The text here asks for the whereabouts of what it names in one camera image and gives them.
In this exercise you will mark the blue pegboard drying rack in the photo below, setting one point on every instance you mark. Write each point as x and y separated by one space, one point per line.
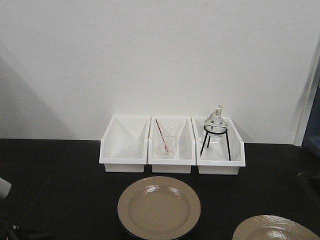
311 139

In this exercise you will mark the black wire tripod stand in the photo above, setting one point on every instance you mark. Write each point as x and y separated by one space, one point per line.
208 138

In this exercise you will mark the glass alcohol lamp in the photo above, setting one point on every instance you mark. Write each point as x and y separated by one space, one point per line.
215 125

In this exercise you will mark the beige round plate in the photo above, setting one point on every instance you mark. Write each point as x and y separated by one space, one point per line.
159 208
272 227

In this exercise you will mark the white storage bin middle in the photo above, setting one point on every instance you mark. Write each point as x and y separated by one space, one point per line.
186 153

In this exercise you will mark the black lab sink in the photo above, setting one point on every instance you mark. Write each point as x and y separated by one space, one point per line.
310 181

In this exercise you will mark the white storage bin right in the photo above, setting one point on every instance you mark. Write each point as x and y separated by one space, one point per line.
215 159

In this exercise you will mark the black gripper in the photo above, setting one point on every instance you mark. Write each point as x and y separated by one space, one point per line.
9 231

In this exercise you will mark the clear glass beaker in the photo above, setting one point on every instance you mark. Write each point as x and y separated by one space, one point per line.
170 136

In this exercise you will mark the white storage bin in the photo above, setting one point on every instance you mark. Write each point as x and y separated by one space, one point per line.
124 144
186 153
215 159

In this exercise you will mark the white storage bin left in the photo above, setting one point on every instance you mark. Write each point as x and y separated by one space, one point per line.
124 144

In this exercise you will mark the red white glass rod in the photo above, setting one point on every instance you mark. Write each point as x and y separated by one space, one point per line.
161 135

